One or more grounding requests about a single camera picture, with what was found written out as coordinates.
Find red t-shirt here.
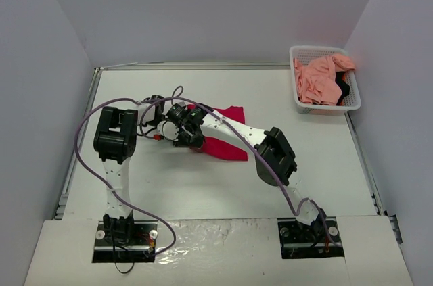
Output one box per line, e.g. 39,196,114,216
190,105,248,162

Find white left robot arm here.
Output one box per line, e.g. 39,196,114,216
93,105,145,244

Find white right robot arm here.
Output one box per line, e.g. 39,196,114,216
158,103,325,241

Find salmon pink t-shirt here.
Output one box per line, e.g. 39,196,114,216
293,53,356,106

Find black garment in basket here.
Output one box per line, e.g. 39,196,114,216
335,72,350,106

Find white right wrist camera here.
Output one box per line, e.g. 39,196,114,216
153,120,179,142

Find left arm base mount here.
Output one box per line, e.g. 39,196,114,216
92,221,158,264

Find thin black cable loop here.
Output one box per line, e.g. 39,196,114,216
113,258,135,275

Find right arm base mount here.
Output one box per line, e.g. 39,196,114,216
277,217,344,260

